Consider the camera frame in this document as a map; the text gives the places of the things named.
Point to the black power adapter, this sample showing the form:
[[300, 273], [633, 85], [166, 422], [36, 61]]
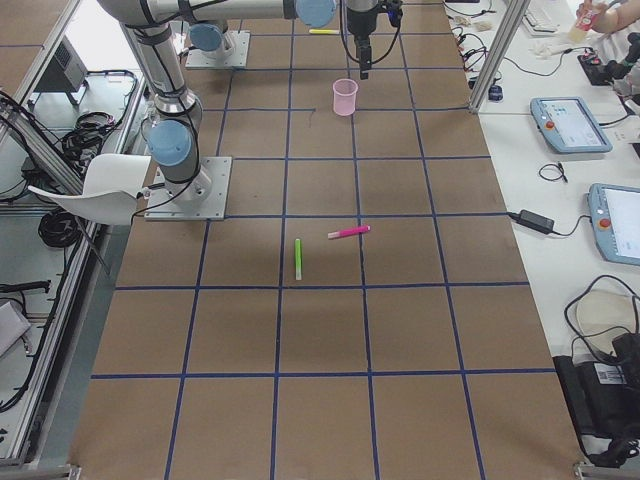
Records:
[[534, 221]]

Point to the pink marker pen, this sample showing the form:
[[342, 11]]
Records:
[[345, 233]]

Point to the far blue teach pendant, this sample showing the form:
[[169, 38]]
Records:
[[568, 126]]

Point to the yellow marker pen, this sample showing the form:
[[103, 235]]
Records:
[[316, 31]]

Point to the pink mesh cup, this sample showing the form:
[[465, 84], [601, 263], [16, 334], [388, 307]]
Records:
[[344, 96]]

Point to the white plastic chair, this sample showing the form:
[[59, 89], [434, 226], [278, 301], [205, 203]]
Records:
[[109, 192]]

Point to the green marker pen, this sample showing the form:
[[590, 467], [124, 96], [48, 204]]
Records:
[[298, 259]]

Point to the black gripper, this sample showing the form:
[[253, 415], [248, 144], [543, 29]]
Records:
[[358, 22]]

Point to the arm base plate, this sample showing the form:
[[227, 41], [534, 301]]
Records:
[[213, 49], [204, 199]]

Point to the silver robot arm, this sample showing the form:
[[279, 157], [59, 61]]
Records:
[[314, 14], [173, 142]]

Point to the blue teach pendant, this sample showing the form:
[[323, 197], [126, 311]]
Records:
[[568, 126], [614, 212]]

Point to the near blue teach pendant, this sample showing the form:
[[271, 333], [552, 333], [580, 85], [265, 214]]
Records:
[[614, 212]]

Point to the aluminium frame post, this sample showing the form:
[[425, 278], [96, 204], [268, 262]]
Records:
[[497, 51]]

